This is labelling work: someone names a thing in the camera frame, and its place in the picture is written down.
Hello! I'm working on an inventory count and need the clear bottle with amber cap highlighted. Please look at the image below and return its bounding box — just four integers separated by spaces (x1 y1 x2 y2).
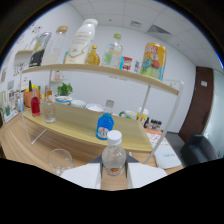
44 89 57 124

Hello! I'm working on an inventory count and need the wooden wall shelf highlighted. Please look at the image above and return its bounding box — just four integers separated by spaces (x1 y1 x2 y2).
14 49 36 58

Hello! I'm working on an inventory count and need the white folded cloth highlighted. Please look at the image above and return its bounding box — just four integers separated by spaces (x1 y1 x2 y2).
154 139 184 170

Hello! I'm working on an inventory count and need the small clear water bottle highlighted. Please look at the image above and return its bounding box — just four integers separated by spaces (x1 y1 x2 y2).
133 59 142 74

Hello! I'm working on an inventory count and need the dark sauce bottle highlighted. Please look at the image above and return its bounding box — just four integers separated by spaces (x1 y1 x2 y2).
143 116 151 129

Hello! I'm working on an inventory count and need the green white mug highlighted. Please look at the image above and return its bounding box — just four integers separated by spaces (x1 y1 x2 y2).
119 110 138 121

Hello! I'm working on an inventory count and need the large white bottle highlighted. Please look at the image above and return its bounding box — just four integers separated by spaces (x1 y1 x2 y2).
63 18 99 65

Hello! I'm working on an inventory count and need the blue liquid glass bottle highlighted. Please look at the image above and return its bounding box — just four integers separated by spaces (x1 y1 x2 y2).
95 99 115 141

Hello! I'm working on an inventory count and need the yellow cartoon drink can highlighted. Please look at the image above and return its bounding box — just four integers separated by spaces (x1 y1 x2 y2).
139 42 167 82

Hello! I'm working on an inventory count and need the white tray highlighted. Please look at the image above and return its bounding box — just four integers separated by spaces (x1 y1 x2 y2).
2 109 19 124

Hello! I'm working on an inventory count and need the clear bottle with green cap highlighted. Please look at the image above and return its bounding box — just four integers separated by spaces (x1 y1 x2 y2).
102 33 124 69

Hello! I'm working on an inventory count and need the red liquid glass bottle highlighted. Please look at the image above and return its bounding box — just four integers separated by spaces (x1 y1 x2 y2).
30 87 42 118

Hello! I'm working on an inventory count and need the glass jar with cork lid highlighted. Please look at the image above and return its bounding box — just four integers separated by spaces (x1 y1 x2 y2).
44 25 69 66

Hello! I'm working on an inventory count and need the black chair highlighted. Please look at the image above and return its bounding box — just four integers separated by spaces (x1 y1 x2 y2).
179 133 221 168

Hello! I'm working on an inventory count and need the brown door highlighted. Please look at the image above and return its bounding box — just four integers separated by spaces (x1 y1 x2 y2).
178 65 214 144

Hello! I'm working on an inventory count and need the white bowl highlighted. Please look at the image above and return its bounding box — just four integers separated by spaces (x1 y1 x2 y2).
85 102 106 113
70 99 88 109

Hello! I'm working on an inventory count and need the clear bottle with red label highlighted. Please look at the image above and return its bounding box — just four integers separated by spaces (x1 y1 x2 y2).
101 129 128 177

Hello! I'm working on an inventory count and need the green potted plant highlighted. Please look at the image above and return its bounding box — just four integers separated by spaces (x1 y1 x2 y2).
56 82 74 98

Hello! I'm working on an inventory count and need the round amber liquid bottle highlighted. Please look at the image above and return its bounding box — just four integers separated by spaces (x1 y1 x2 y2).
86 44 101 66

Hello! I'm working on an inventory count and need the orange printed paper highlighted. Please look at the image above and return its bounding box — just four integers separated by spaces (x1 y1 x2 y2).
145 128 164 148

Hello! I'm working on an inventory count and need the orange basket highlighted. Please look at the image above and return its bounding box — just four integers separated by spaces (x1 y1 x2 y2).
23 88 42 108

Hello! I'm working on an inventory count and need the clear drinking glass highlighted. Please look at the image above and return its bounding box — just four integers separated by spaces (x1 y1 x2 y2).
47 148 75 177

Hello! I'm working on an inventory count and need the white yellow lidded cup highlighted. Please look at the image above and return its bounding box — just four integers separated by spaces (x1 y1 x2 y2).
136 106 150 126

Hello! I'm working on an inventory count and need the white frame wooden shelf rack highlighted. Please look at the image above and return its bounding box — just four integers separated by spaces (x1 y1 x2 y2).
19 63 185 165

